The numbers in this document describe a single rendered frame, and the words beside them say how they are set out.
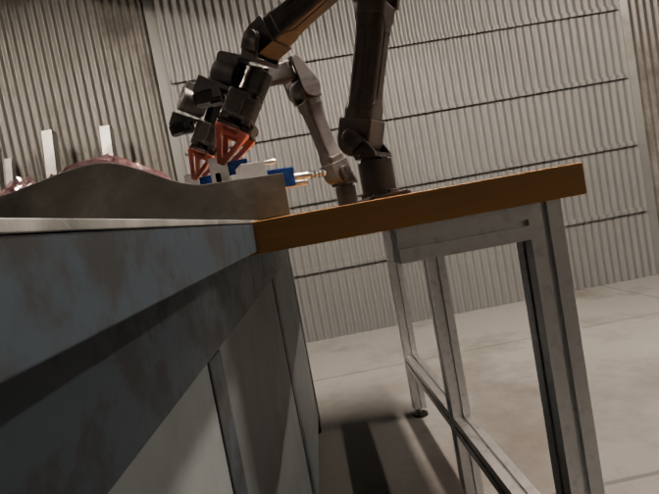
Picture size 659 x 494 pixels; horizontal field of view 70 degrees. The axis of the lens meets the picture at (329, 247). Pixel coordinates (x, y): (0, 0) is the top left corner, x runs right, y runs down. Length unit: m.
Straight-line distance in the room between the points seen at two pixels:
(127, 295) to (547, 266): 0.55
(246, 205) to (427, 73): 2.81
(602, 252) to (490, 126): 1.15
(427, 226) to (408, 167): 2.60
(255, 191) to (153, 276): 0.41
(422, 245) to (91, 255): 0.48
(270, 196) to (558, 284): 0.39
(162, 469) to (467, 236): 0.44
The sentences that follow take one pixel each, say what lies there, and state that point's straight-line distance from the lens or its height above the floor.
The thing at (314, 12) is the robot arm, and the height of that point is 1.16.
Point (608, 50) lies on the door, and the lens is 3.88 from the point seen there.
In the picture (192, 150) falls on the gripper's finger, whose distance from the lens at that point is 1.27.
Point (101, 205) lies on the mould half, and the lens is 0.61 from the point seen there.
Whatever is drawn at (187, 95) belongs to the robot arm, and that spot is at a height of 1.15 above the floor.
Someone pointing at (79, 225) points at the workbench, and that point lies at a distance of 0.17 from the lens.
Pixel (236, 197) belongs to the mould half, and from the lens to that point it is 0.61.
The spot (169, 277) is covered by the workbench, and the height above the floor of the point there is 0.77.
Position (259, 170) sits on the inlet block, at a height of 0.87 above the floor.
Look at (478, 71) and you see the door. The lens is 3.45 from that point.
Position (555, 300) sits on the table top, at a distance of 0.68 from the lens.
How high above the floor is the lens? 0.79
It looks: 3 degrees down
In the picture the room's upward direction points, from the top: 10 degrees counter-clockwise
